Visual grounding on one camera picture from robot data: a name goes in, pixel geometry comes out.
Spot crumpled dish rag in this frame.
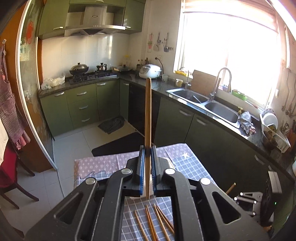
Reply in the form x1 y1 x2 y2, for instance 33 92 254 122
239 111 256 135

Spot white dish rack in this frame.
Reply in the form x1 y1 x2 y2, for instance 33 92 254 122
259 108 291 153

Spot green lower cabinets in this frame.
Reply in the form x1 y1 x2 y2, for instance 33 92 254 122
39 75 295 225

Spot black frying pan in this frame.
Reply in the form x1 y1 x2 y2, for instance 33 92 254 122
113 64 133 73

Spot steel double sink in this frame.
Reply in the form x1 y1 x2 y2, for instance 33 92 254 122
166 88 240 128

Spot red checked apron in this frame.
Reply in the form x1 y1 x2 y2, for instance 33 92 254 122
1 41 31 151

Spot steel kitchen faucet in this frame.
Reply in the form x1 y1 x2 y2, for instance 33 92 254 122
209 67 233 102

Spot black wok with lid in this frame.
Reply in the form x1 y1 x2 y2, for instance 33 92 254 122
69 62 89 76

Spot gas stove top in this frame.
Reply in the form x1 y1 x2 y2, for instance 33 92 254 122
69 70 117 84

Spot white plastic bag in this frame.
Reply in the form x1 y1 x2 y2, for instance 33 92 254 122
41 72 65 90

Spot green upper cabinets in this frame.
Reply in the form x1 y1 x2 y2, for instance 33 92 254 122
38 0 145 40

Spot red wooden chair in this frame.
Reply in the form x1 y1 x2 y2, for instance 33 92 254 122
1 142 39 209

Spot steel range hood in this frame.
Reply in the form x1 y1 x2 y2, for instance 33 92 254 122
65 4 126 37

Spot dark floor mat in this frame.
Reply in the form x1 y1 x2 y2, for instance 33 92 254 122
98 116 125 134

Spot blue checked tablecloth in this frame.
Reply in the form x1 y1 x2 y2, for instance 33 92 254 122
74 143 214 240

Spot white plastic utensil holder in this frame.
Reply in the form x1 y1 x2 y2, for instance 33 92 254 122
129 157 176 200

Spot small black pot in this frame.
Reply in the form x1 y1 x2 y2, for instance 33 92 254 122
96 63 108 72

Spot brown wooden chopstick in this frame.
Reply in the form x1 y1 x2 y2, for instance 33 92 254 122
134 210 149 241
226 182 236 194
146 204 159 241
144 78 152 200
156 205 175 234
154 204 170 241
144 204 159 241

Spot white rice cooker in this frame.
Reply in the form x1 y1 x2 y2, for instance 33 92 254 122
139 64 162 79

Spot wooden cutting board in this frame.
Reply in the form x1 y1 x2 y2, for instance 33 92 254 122
191 70 216 97

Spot green cabinets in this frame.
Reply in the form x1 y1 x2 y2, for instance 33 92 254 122
39 75 295 225
38 0 145 40

